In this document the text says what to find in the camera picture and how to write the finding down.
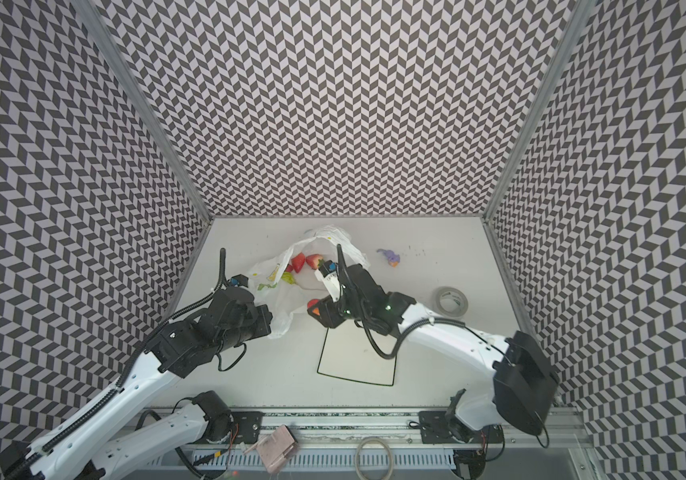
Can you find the pink transparent box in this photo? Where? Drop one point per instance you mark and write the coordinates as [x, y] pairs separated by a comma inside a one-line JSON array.
[[277, 449]]

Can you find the grey corner frame post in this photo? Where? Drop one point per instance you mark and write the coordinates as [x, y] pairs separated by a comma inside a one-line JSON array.
[[565, 47]]

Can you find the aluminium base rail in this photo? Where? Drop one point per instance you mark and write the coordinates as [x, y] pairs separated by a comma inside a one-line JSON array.
[[402, 427]]

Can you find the white plastic bag lemon print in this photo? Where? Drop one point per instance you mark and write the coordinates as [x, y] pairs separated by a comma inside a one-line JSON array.
[[286, 301]]

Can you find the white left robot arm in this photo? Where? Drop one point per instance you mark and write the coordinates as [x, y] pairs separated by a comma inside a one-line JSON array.
[[88, 446]]

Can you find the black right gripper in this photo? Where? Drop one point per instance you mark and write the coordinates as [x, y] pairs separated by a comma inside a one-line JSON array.
[[331, 311]]

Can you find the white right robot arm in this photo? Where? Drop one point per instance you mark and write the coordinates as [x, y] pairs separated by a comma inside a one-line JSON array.
[[515, 381]]

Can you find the left grey corner post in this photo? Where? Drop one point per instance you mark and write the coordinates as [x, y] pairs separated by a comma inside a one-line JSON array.
[[97, 29]]

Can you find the red fake strawberry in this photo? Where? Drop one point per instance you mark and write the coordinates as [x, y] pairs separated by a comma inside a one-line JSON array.
[[298, 262]]

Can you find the grey tape roll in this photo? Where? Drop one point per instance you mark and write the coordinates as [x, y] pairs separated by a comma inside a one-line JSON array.
[[450, 302]]

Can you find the purple elephant toy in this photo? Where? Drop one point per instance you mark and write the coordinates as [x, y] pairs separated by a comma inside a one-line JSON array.
[[392, 258]]

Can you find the white mat black border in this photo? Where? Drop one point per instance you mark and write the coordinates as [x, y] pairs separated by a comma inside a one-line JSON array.
[[348, 355]]

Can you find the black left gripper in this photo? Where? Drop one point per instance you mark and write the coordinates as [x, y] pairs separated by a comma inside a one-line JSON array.
[[263, 319]]

